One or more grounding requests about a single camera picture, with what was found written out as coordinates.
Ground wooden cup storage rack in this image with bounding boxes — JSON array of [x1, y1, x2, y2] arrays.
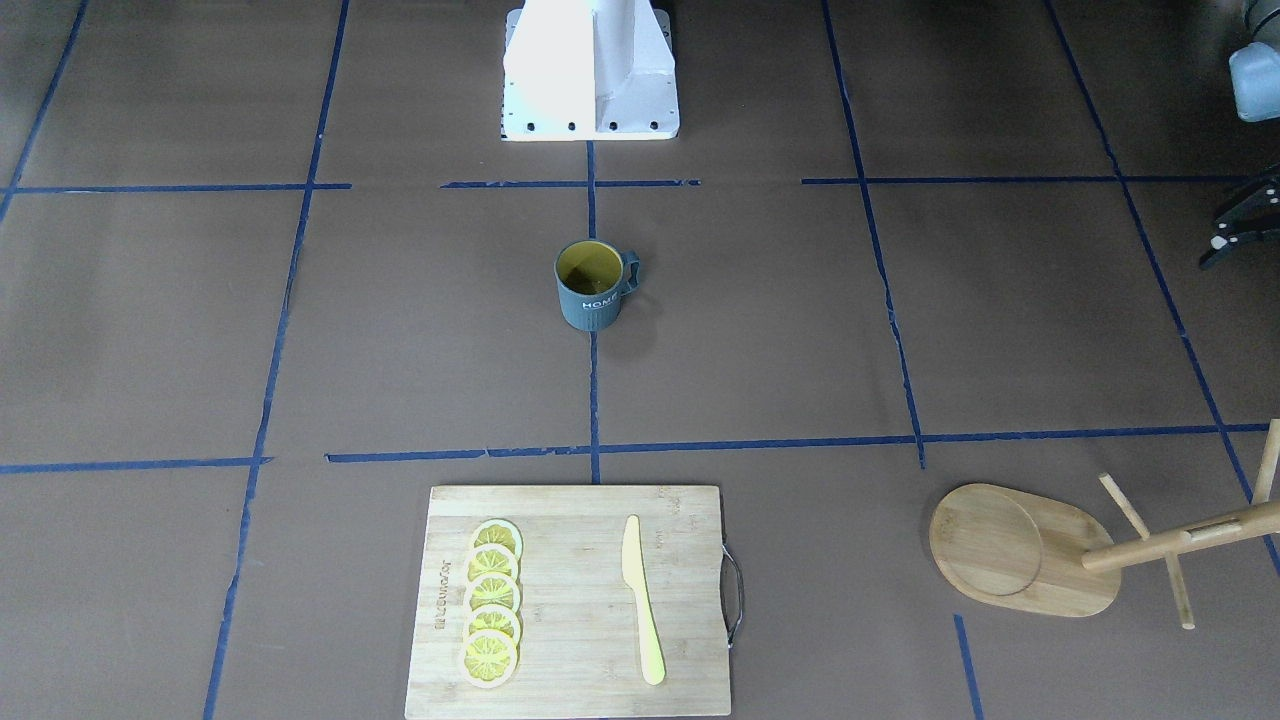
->
[[928, 419, 1279, 630]]

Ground dark teal ribbed mug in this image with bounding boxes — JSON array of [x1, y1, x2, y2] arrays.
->
[[553, 240, 641, 332]]

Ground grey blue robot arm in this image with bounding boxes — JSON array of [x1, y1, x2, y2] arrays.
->
[[1229, 1, 1279, 123]]

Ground bamboo cutting board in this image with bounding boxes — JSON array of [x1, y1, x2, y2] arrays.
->
[[404, 486, 732, 719]]

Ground yellow plastic knife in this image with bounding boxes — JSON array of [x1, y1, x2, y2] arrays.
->
[[621, 514, 666, 685]]

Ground white pedestal column base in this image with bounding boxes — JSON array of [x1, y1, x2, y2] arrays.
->
[[500, 1, 681, 142]]

